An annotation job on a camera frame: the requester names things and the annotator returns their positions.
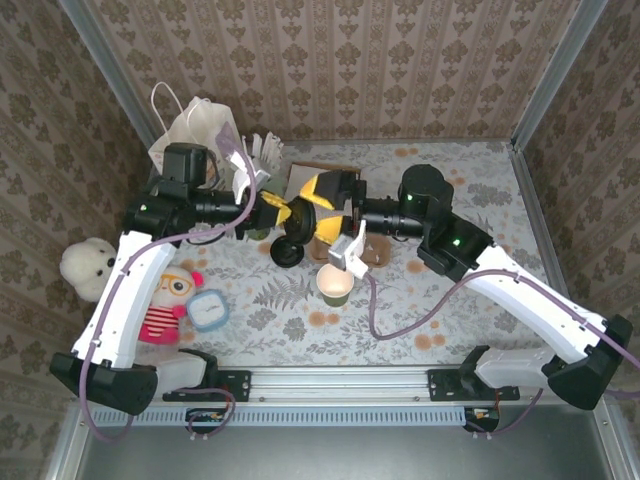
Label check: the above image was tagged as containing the brown pulp cup carrier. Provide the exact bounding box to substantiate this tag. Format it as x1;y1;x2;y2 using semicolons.
309;234;390;271

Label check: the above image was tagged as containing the white printed paper bag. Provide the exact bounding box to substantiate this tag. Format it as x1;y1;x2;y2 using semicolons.
148;81;241;176

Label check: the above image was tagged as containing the brown cardboard napkin box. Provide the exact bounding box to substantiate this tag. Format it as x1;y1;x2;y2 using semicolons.
284;161;364;211

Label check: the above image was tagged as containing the white teddy bear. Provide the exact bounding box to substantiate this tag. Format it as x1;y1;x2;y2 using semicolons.
59;238;121;303

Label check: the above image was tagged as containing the pink striped plush doll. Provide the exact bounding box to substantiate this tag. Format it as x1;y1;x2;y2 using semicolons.
137;264;206;346

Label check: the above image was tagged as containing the blue white alarm clock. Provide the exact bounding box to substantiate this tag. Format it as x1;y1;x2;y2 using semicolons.
185;289;230;334

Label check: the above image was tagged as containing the floral tablecloth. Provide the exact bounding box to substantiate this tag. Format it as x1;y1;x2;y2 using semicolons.
110;141;574;367

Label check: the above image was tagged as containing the grey metal sheet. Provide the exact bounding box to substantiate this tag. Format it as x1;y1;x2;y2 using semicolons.
44;399;640;480

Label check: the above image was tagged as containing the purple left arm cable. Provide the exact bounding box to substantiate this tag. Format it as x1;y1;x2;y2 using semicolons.
79;139;259;444

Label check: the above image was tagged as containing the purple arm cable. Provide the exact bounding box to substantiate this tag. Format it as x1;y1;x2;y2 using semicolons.
79;139;259;444
364;267;640;441

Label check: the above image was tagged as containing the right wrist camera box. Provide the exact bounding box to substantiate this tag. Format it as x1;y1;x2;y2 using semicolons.
327;219;371;280

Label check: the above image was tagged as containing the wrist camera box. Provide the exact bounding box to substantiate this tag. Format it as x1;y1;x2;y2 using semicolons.
230;153;274;201
327;219;371;280

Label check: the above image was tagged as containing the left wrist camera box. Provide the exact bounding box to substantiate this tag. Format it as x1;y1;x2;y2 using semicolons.
230;153;274;201

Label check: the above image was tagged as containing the aluminium table rear rail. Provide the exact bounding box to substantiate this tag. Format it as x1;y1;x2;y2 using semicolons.
279;138;516;148

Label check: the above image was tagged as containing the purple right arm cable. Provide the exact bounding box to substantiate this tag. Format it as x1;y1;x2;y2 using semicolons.
364;267;640;441

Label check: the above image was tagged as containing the aluminium table side rail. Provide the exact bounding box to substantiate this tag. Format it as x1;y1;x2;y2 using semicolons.
509;142;592;365

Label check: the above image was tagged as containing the aluminium frame post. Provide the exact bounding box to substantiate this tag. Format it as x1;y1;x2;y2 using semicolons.
58;0;165;156
511;0;612;151

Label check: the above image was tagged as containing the aluminium mounting rail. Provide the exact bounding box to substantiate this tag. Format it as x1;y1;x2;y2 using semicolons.
149;364;619;401

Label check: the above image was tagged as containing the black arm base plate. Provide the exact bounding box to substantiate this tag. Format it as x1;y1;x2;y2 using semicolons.
428;368;520;402
162;368;251;402

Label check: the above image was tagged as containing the white slotted cable duct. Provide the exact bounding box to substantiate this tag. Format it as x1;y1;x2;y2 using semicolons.
92;405;494;427

